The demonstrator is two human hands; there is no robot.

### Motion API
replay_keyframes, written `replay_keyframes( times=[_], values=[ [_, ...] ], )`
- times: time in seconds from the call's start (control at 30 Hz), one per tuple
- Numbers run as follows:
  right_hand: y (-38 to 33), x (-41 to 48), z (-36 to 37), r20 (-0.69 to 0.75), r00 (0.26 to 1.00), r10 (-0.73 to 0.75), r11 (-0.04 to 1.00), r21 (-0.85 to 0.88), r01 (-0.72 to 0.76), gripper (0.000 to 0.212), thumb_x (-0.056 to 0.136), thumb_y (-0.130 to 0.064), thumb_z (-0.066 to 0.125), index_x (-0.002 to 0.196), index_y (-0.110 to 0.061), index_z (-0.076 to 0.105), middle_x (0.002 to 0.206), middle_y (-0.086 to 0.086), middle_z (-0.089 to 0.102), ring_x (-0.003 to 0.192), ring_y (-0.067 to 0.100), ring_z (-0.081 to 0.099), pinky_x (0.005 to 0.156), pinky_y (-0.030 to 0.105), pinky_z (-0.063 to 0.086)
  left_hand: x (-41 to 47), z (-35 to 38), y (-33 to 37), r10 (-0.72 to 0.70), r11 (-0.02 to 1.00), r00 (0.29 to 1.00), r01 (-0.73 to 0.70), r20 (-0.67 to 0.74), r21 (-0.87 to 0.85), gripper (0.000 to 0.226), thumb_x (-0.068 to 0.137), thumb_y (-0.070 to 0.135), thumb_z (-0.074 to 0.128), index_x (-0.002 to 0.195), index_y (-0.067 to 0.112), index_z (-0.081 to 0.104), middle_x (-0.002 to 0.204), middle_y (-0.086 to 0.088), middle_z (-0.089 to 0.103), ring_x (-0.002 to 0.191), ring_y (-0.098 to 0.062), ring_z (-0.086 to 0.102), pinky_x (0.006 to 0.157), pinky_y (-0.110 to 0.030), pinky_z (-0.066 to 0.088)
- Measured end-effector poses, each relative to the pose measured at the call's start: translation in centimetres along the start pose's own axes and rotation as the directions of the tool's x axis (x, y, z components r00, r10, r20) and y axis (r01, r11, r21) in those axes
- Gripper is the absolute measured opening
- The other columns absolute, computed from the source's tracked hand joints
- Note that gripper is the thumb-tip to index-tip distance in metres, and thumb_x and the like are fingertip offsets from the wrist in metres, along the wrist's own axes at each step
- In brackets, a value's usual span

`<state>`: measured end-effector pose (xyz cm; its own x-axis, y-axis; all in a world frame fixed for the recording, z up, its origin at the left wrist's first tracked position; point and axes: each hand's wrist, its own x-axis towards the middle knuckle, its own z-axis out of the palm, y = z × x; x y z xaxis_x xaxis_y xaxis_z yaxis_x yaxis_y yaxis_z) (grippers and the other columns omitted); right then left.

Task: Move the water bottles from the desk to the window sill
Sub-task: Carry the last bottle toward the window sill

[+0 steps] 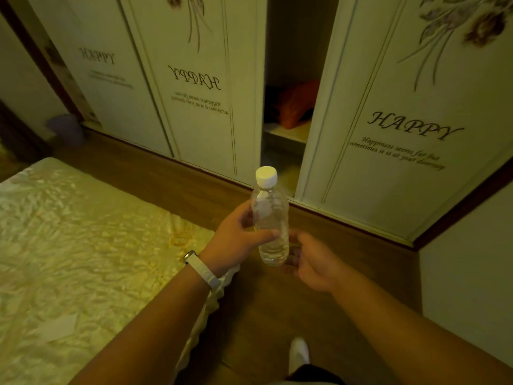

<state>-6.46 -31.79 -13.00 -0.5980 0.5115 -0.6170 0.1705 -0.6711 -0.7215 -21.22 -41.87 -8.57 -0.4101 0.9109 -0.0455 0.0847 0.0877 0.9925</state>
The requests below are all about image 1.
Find person's white shoe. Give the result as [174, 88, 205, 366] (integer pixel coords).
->
[288, 336, 312, 376]

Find purple waste bin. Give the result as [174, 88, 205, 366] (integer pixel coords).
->
[46, 113, 85, 148]

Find red plastic bag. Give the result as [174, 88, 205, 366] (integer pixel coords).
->
[276, 79, 321, 131]

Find person's black trousers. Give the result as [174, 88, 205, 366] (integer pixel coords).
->
[286, 364, 347, 385]

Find white floral sliding wardrobe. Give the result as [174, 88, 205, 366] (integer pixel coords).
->
[7, 0, 513, 247]

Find person's right hand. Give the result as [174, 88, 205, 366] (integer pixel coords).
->
[282, 229, 353, 294]

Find smartwatch with white band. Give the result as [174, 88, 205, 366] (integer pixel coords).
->
[183, 250, 222, 290]

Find brown striped curtain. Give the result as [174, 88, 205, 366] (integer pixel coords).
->
[0, 99, 51, 165]

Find clear plastic water bottle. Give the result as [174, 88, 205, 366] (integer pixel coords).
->
[251, 165, 290, 266]

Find bed with pale yellow bedspread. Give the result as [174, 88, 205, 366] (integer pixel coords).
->
[0, 157, 241, 385]

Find person's left forearm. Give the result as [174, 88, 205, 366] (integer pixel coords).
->
[68, 266, 219, 385]

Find person's left hand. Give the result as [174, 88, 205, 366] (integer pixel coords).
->
[198, 199, 281, 279]

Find person's right forearm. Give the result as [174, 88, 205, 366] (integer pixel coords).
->
[330, 270, 513, 385]

